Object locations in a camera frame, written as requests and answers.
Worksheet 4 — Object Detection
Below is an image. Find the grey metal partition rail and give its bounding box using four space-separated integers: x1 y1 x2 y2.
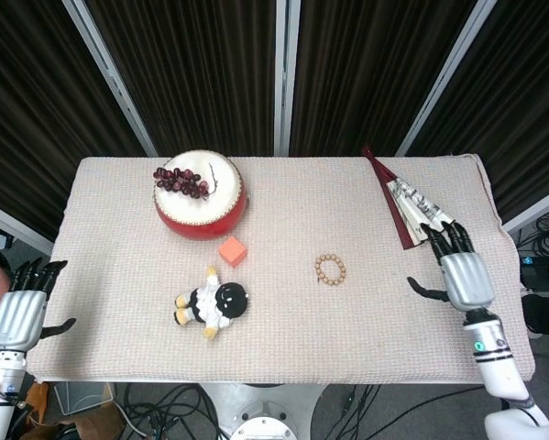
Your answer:
502 181 549 234
0 196 56 256

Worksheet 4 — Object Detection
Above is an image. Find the wooden bead bracelet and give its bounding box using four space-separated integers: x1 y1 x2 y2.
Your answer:
313 253 348 287

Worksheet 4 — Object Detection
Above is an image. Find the brown cardboard box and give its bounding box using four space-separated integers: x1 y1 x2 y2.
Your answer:
20 382 126 440

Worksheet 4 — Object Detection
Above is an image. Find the black-headed plush doll white shirt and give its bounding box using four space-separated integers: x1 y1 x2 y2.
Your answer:
173 265 254 341

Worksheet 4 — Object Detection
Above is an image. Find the orange pink cube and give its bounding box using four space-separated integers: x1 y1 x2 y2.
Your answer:
218 236 248 269

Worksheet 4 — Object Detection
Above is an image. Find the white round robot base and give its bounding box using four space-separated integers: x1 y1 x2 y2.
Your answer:
199 382 326 440

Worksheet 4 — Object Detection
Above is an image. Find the black cable bundle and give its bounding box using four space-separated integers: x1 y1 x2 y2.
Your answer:
117 383 223 440

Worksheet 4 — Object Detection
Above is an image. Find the black power strip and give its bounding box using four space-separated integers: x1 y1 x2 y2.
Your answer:
520 255 549 291

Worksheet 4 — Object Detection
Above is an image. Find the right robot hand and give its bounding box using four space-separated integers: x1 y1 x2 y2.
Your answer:
406 221 497 314

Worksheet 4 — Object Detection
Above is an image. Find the beige woven tablecloth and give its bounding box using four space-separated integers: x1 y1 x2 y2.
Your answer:
26 154 537 386

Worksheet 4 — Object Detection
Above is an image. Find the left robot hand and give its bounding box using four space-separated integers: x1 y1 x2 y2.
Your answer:
0 258 78 355

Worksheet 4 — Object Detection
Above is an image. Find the folding fan with dark red ribs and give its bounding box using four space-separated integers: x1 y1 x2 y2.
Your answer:
361 146 456 252

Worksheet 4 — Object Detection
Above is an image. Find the dark red grape bunch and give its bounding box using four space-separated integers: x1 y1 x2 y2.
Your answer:
152 163 218 202

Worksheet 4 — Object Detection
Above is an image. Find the red drum with white skin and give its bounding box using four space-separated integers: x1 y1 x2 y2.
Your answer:
152 149 249 241

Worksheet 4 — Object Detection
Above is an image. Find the grey metal partition post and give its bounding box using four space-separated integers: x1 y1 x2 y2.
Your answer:
273 0 302 157
394 0 493 158
61 0 159 158

